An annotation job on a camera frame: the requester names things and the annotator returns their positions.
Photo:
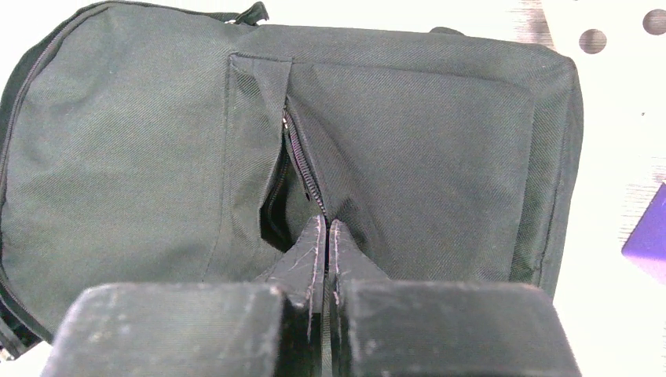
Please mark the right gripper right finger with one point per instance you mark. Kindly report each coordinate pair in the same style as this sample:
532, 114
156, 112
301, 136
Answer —
346, 263

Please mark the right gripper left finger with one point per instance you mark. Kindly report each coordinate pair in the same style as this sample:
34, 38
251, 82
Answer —
299, 276

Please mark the black backpack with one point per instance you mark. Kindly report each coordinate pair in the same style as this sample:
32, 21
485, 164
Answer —
144, 143

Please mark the purple metronome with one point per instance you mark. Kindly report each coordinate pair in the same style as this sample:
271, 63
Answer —
645, 247

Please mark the pink perforated stand board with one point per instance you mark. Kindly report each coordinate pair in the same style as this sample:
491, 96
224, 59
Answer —
597, 28

